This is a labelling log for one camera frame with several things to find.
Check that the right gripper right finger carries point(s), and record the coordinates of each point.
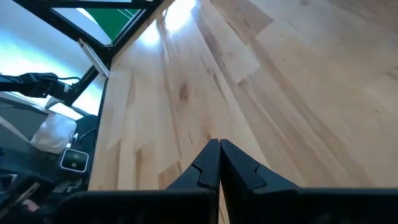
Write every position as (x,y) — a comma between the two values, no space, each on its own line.
(295,207)

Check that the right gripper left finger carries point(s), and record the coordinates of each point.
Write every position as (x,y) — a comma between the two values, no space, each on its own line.
(155,207)

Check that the white-rimmed square device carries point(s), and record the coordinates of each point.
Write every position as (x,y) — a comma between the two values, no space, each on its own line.
(74,160)

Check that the white plastic bag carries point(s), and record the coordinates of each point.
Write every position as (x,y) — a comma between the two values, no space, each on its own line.
(53,133)

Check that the white light bar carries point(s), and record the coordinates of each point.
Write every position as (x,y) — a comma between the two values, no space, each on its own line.
(93,57)

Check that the green surface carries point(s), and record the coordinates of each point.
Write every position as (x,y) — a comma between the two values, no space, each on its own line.
(115,21)

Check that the black aluminium table frame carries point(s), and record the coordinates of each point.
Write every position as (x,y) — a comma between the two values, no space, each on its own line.
(102,51)

